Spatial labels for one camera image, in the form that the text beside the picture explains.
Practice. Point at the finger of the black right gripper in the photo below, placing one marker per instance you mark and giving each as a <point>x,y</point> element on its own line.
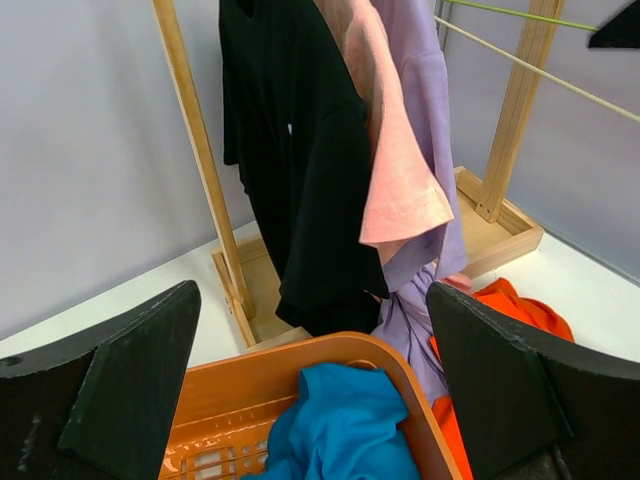
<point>622,31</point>

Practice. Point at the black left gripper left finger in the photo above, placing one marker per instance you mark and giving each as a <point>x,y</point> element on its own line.
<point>99,404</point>

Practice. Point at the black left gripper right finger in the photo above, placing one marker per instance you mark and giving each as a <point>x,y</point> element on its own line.
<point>599,394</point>

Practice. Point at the orange t shirt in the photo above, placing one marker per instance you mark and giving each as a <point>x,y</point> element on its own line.
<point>501,416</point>

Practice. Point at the green clothes hanger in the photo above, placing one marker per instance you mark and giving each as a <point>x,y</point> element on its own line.
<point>525,15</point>

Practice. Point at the blue t shirt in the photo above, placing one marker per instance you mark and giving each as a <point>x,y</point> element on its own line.
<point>344,425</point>

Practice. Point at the purple t shirt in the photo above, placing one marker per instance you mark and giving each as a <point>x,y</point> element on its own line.
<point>435,248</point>

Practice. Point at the cream clothes hanger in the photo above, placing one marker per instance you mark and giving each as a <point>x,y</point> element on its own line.
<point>540,72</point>

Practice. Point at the pink t shirt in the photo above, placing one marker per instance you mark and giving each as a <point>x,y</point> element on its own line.
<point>361,37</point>

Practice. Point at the black t shirt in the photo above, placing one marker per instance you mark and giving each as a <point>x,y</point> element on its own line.
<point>294,126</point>

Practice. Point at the orange plastic basket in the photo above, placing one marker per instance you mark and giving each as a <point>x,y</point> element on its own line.
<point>226,408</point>

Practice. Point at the wooden clothes rack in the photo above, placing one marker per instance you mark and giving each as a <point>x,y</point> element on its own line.
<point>247,273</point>

